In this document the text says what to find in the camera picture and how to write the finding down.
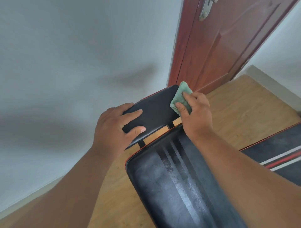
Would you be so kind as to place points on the person's left hand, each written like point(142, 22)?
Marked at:
point(108, 136)

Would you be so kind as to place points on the person's right hand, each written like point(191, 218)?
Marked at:
point(200, 117)

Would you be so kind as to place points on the green cleaning cloth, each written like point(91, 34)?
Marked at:
point(180, 96)

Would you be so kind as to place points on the black weight bench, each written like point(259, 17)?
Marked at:
point(164, 188)

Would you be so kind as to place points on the person's left forearm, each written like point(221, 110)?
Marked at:
point(70, 192)

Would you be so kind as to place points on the person's right forearm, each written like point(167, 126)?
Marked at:
point(247, 183)

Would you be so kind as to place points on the red-brown wooden door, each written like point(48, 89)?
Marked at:
point(223, 47)

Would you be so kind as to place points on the striped black sit-up bench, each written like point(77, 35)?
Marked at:
point(282, 145)

